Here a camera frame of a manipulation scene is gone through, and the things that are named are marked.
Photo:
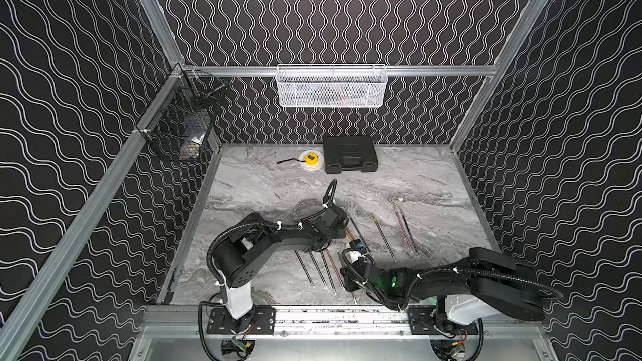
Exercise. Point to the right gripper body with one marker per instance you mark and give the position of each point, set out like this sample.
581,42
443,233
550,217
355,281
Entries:
350,287

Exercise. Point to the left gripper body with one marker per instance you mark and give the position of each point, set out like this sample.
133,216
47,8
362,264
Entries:
338,218

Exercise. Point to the blue pencil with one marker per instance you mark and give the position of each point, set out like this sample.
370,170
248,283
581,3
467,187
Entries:
361,236

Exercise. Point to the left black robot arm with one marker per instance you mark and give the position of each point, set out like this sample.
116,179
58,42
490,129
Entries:
237,254

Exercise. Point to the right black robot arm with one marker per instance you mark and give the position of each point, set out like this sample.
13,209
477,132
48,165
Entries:
484,283

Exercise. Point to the yellow white tape measure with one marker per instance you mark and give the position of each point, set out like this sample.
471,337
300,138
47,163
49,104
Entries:
309,160

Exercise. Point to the black plastic tool case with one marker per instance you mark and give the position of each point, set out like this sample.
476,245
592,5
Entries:
349,153

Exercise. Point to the white wire mesh basket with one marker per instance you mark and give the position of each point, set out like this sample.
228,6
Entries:
331,85

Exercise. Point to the black wire basket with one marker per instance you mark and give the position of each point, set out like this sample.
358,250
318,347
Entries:
182,128

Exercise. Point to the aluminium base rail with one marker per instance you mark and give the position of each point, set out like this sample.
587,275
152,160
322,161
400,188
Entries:
292,322

